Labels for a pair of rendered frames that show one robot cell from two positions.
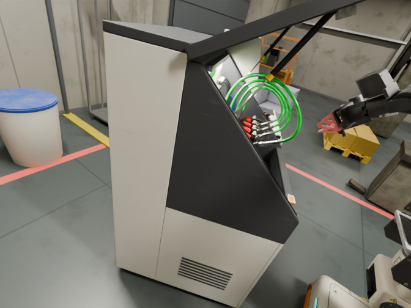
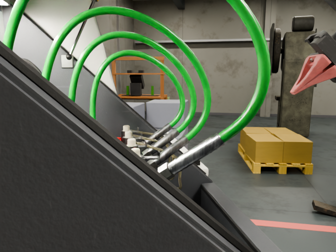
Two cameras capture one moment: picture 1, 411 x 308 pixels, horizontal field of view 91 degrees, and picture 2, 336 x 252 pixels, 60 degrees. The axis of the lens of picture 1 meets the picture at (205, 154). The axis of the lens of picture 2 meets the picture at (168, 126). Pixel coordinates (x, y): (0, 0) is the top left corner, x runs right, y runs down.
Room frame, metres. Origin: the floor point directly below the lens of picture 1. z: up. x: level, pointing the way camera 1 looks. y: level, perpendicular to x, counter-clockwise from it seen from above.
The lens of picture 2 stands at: (0.51, -0.14, 1.26)
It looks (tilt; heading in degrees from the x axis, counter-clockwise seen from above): 10 degrees down; 344
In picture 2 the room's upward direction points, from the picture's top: straight up
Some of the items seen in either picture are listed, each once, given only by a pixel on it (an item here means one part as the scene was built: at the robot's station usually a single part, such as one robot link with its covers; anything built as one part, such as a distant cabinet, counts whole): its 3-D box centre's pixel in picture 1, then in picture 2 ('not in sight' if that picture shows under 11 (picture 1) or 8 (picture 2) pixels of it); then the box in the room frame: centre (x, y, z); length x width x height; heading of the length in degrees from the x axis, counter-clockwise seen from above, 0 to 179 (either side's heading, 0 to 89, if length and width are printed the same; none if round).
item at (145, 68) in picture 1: (181, 141); not in sight; (1.37, 0.21, 0.75); 1.40 x 0.28 x 1.50; 176
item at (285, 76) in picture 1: (276, 63); (143, 91); (8.18, -1.67, 0.86); 1.34 x 1.23 x 1.73; 63
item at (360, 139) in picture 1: (347, 136); (271, 147); (4.14, -2.78, 0.21); 1.21 x 0.87 x 0.43; 155
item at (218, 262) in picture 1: (216, 221); not in sight; (0.99, -0.19, 0.39); 0.70 x 0.58 x 0.79; 176
